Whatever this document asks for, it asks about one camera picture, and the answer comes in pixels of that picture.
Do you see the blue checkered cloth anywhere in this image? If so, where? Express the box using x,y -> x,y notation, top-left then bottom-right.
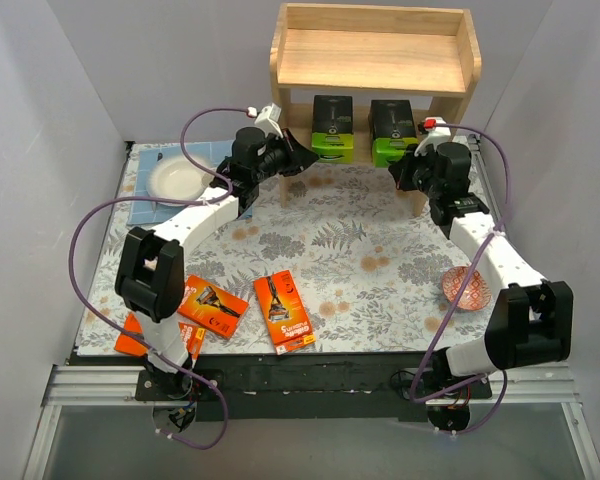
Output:
127,140 -> 232,226

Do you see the orange razor box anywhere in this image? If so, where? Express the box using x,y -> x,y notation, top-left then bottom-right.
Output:
254,270 -> 316,355
178,275 -> 249,339
114,313 -> 206,362

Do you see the white plate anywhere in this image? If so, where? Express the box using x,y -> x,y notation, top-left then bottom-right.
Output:
146,154 -> 214,201

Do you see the middle orange razor box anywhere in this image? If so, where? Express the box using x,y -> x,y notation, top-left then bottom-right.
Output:
254,270 -> 316,355

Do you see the front orange razor box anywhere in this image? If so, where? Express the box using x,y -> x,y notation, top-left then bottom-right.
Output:
114,313 -> 206,362

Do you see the left orange razor box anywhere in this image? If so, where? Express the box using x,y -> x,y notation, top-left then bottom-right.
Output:
178,275 -> 249,339

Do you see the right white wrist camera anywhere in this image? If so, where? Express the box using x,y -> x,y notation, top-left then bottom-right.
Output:
414,117 -> 451,157

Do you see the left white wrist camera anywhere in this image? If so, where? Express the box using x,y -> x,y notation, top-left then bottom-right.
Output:
247,103 -> 282,137

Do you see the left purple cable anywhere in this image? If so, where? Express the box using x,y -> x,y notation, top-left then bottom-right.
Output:
71,106 -> 259,450

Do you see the red patterned bowl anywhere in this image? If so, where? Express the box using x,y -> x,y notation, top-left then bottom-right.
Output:
441,266 -> 492,311

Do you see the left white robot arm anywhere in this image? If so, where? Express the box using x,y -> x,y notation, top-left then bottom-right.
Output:
115,127 -> 318,400

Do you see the wooden two-tier shelf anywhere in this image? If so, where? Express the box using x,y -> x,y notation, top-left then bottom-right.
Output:
268,2 -> 482,219

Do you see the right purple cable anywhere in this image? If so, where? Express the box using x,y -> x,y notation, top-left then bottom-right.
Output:
408,124 -> 512,435

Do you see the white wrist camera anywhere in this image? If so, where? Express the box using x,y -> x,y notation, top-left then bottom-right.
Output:
414,117 -> 451,157
247,103 -> 282,137

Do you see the purple cable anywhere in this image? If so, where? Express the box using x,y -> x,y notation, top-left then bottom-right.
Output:
408,124 -> 512,435
71,106 -> 259,450

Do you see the green black razor box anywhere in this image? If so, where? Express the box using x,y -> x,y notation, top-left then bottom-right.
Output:
368,100 -> 419,168
311,95 -> 354,164

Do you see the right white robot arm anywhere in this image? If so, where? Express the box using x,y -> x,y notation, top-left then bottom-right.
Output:
388,142 -> 574,398

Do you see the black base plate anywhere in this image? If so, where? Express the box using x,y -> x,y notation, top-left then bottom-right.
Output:
134,349 -> 496,424

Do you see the floral tablecloth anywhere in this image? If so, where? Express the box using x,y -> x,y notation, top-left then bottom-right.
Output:
76,135 -> 519,357

